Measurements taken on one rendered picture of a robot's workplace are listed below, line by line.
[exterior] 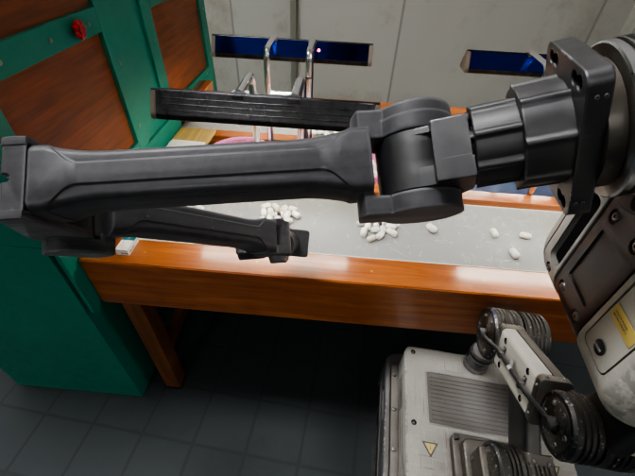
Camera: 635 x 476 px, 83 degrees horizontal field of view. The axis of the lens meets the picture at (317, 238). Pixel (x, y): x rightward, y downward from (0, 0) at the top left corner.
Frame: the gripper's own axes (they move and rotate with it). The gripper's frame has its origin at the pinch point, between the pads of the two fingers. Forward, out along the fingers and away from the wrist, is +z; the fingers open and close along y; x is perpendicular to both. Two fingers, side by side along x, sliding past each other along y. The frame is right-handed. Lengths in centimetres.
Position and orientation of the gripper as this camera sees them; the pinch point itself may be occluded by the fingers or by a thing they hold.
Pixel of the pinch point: (292, 241)
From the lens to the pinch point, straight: 97.6
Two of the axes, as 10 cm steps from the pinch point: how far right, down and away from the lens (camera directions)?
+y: -9.9, -0.9, 0.5
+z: 0.6, -0.3, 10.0
